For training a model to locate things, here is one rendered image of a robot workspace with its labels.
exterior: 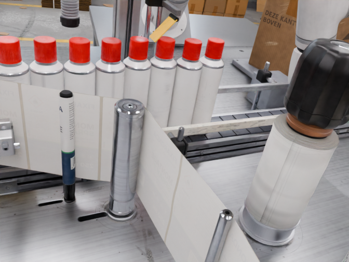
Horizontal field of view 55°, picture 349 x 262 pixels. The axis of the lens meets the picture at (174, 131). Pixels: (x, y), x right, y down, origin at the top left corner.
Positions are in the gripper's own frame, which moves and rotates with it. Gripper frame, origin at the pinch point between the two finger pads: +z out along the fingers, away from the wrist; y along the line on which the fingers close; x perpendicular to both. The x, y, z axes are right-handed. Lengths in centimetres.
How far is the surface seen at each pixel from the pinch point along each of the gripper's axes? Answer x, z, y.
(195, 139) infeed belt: 3.7, -6.9, 33.5
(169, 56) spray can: 1.2, -26.2, 34.8
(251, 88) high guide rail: -3.0, -8.3, 15.0
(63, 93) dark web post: 15, -34, 54
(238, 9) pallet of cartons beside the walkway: -284, 105, -151
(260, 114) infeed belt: -3.0, 0.8, 12.5
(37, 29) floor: -340, 73, 71
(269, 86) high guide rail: -3.0, -6.6, 9.7
